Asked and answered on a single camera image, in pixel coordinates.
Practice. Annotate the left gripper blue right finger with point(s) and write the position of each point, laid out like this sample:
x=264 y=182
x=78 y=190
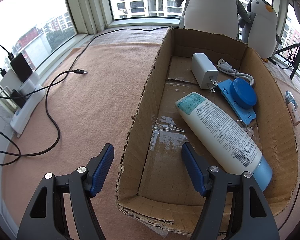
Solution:
x=197 y=168

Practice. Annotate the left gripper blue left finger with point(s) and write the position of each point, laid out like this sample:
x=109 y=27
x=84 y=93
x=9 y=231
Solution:
x=98 y=168

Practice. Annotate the white lotion tube blue cap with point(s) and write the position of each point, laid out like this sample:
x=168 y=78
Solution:
x=227 y=142

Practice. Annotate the cardboard box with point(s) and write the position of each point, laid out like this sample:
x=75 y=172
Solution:
x=154 y=186

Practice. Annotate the blue phone stand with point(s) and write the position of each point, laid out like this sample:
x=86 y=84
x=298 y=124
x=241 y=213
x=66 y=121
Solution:
x=247 y=115

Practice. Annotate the blue round container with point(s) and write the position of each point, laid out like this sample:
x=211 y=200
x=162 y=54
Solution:
x=243 y=94

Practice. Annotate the pink cogi bottle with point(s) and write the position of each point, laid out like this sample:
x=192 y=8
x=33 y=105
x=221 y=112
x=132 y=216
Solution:
x=293 y=113

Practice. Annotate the clear blue sanitizer bottle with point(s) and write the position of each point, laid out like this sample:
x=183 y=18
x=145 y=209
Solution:
x=290 y=98

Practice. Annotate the keys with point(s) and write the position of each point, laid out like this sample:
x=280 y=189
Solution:
x=245 y=128

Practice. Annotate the white wall charger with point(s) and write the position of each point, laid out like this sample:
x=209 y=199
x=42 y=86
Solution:
x=204 y=72

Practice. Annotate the pink felt mat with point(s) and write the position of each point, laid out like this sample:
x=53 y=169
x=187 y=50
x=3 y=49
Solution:
x=81 y=115

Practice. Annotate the white power strip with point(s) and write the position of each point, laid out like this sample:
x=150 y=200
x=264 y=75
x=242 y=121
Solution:
x=34 y=94

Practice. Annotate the white power bank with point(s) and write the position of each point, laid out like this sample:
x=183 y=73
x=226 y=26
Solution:
x=11 y=81

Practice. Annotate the black power bank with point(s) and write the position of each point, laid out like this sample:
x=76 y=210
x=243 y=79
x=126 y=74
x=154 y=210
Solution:
x=21 y=68

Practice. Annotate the small penguin plush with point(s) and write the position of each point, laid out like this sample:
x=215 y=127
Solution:
x=259 y=29

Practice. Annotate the large penguin plush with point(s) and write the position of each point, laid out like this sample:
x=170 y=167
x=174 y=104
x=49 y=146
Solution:
x=213 y=16

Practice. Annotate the ring light on tripod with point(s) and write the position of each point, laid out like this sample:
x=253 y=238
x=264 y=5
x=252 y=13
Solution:
x=289 y=50

